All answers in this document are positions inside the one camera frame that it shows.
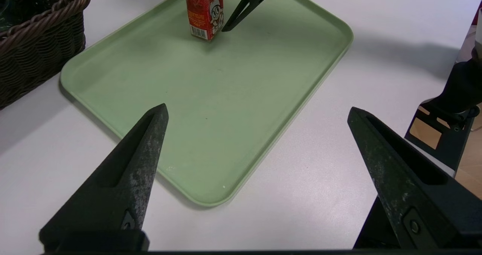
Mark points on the red milk carton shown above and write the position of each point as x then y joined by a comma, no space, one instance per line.
201,14

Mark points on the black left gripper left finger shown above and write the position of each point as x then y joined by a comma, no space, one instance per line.
113,194

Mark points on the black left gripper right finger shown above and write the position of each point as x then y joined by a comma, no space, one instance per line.
414,187

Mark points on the black metal stand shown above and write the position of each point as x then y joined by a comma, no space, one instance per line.
461,89

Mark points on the dark brown wicker basket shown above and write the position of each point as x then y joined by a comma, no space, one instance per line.
37,51

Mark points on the green plastic tray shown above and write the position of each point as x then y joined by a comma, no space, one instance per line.
226,104

